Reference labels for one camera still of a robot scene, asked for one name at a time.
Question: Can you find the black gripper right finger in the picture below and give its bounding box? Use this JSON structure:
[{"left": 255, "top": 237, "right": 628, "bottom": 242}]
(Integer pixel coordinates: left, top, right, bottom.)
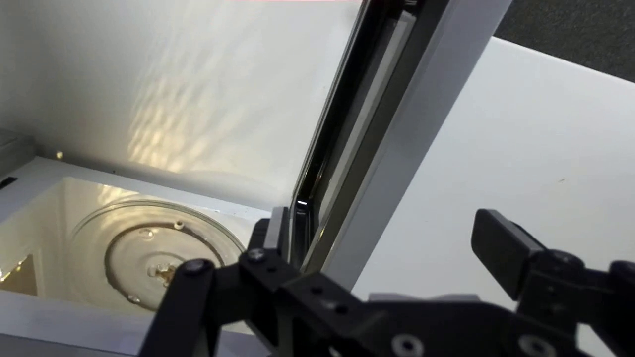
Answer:
[{"left": 471, "top": 207, "right": 635, "bottom": 357}]

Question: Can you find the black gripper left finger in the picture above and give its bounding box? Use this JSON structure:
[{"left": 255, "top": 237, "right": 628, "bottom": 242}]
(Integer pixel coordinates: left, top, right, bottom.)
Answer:
[{"left": 138, "top": 205, "right": 374, "bottom": 357}]

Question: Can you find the black microwave door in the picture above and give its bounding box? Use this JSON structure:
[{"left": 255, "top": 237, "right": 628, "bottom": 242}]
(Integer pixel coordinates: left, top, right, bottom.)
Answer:
[{"left": 289, "top": 0, "right": 517, "bottom": 294}]

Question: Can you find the glass microwave turntable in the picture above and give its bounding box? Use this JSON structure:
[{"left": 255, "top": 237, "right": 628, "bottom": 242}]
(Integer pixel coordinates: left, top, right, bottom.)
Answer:
[{"left": 68, "top": 197, "right": 249, "bottom": 314}]

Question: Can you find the silver microwave body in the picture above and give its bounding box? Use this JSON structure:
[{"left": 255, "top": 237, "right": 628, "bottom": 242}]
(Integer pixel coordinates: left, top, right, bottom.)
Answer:
[{"left": 0, "top": 127, "right": 289, "bottom": 357}]

